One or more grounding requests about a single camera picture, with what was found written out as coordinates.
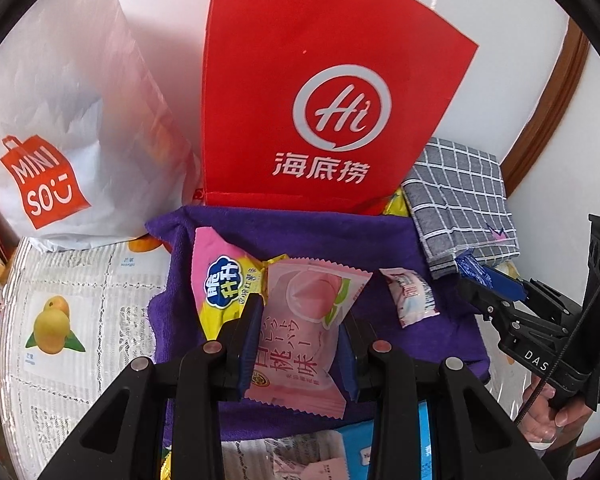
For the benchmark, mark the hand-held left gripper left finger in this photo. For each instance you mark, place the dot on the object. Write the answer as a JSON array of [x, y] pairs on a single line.
[[252, 330]]

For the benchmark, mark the white pink candy packet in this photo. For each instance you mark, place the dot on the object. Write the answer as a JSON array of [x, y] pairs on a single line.
[[412, 297]]

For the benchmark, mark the purple towel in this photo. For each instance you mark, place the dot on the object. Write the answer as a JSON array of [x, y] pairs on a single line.
[[305, 235]]

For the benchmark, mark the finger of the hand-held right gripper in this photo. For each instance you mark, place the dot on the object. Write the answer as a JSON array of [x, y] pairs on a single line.
[[480, 297], [505, 280]]

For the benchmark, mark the pale pink snack packet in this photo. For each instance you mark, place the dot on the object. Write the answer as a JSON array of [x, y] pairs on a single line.
[[310, 460]]

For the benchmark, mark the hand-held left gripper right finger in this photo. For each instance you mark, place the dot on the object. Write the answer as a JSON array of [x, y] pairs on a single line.
[[349, 365]]

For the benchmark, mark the fruit print table cover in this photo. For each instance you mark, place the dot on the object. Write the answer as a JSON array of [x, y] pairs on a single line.
[[80, 270]]

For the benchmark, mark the brown wooden door frame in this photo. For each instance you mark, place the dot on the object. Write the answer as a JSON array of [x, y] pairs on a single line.
[[555, 110]]

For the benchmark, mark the pink yellow snack packet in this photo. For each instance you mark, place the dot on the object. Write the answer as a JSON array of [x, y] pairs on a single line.
[[220, 280]]

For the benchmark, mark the white plastic shopping bag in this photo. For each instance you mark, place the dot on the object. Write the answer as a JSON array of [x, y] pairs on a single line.
[[80, 110]]

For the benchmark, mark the small blue snack packet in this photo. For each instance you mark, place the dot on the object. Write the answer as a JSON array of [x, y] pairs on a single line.
[[472, 267]]

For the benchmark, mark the pink peach snack packet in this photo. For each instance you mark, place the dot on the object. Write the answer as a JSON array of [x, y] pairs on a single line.
[[300, 320]]

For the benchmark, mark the blue tissue pack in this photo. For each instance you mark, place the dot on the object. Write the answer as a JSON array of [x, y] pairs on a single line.
[[357, 452]]

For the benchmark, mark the red paper bag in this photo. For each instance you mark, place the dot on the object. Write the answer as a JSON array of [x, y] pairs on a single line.
[[305, 60]]

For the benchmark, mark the person's right hand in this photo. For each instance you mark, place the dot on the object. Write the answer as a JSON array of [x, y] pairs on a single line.
[[540, 420]]

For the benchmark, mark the grey checked folded cloth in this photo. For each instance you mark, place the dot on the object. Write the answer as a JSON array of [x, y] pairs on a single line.
[[455, 185]]

